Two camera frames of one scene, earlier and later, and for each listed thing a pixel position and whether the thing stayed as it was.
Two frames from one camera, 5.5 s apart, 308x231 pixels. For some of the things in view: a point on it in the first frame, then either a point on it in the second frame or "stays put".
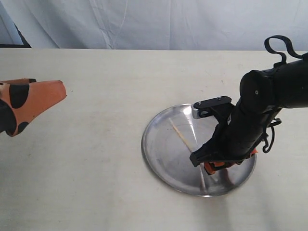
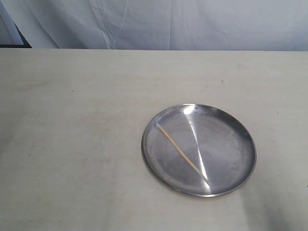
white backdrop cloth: (166, 25) stays put
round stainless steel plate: (167, 144) stays put
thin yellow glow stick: (177, 129) -> (183, 154)
